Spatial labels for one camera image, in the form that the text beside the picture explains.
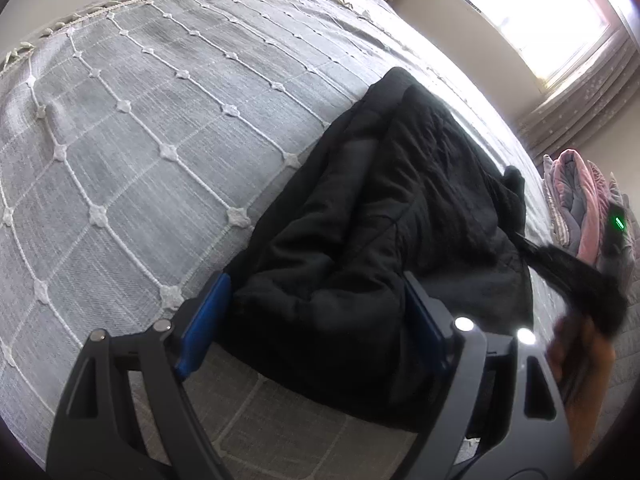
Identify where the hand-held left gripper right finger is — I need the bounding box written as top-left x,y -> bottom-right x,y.
402,270 -> 573,480

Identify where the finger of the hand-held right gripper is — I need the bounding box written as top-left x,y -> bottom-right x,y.
514,232 -> 629,337

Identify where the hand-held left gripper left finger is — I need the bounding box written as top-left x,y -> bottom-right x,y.
44,271 -> 233,480

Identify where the large black coat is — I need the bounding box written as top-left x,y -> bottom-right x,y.
220,66 -> 537,434

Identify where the person's right hand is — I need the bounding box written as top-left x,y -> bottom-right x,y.
546,310 -> 618,468

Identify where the pink and grey folded quilt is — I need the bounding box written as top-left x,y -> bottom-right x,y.
560,149 -> 613,267

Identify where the grey dotted curtain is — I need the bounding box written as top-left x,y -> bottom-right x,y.
514,35 -> 640,162

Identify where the grey white bedspread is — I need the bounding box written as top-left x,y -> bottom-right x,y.
0,0 -> 571,480

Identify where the bright window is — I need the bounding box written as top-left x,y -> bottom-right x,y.
439,0 -> 623,93

